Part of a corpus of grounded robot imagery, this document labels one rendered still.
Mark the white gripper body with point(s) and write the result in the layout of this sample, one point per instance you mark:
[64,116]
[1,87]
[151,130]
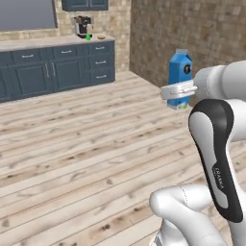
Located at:
[174,91]

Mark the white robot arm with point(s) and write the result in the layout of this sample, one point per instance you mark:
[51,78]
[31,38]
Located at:
[211,141]

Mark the blue milk carton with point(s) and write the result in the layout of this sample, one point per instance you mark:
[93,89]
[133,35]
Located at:
[179,68]

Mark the black coffee machine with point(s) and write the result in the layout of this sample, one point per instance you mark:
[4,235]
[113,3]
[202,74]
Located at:
[82,26]

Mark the green cup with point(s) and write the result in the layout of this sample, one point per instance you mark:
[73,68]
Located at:
[88,37]

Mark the dark blue base cupboards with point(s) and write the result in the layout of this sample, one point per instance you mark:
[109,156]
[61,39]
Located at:
[48,70]

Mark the grey window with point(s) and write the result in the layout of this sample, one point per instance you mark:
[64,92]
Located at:
[27,14]

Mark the dark blue wall cupboard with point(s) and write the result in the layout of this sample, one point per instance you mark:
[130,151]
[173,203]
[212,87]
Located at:
[85,4]

